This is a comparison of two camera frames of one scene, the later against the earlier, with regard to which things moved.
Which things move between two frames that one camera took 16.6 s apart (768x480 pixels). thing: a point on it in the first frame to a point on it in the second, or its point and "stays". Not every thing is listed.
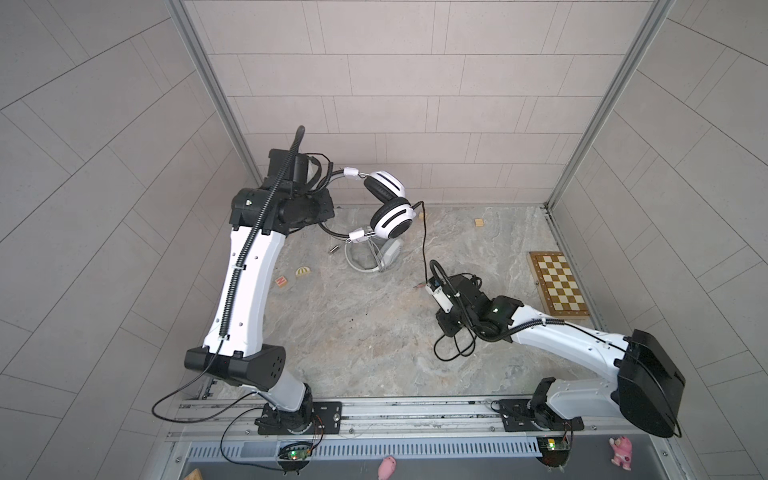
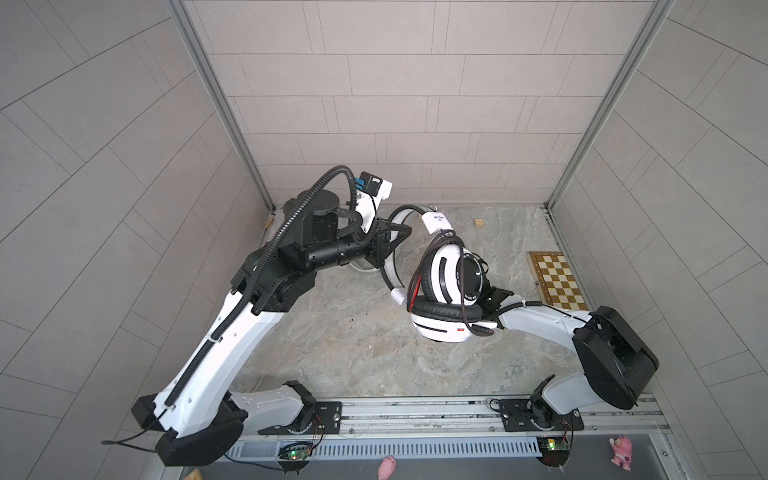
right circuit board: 554,450 stays
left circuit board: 298,451 stays
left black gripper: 323,207 to 378,247
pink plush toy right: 622,447 stays
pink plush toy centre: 386,468 stays
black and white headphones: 393,214 to 444,298
